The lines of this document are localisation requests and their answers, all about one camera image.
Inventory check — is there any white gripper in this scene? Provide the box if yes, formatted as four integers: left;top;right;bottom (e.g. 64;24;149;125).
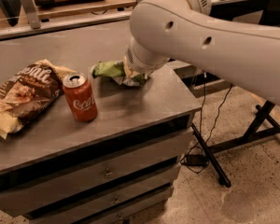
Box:
123;37;169;76

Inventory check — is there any green jalapeno chip bag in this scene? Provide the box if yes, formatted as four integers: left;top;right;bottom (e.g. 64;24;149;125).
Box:
90;61;149;87

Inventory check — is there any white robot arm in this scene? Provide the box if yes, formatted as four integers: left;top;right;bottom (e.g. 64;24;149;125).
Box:
125;0;280;106

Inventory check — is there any red coke can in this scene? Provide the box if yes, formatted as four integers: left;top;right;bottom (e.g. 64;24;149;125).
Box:
63;73;98;122

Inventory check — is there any brown chip bag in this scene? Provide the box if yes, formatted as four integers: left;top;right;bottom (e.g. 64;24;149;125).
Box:
0;60;75;139

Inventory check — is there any grey drawer cabinet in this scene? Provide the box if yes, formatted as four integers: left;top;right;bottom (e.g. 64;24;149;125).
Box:
0;20;203;224

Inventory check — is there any black power adapter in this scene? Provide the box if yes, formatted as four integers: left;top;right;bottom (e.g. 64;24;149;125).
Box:
185;155;208;166

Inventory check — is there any metal railing shelf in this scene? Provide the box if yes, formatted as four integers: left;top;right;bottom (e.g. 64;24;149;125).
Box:
0;0;273;42

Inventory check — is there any black cable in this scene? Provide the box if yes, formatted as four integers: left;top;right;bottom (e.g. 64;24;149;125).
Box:
180;72;234;175

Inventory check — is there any black stand frame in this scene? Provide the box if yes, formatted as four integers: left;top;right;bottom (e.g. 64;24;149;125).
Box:
191;101;280;188

